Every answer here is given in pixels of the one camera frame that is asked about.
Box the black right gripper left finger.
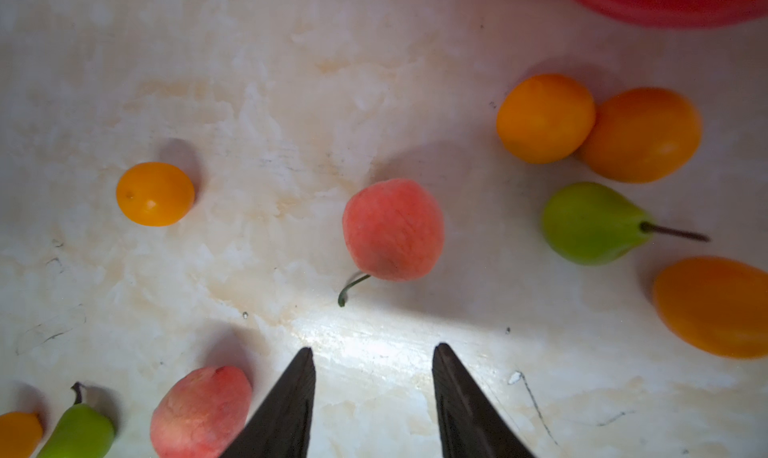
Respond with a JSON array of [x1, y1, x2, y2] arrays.
[[221, 347, 316, 458]]

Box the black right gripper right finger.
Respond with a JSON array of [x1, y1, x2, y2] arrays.
[[432, 343, 534, 458]]

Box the orange fake kumquat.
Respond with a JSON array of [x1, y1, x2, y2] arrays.
[[496, 74, 596, 164], [577, 88, 702, 183], [0, 412, 43, 458], [652, 256, 767, 359], [116, 161, 196, 227]]

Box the pink fake peach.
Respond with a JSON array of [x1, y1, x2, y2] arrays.
[[150, 366, 252, 458], [337, 178, 445, 307]]

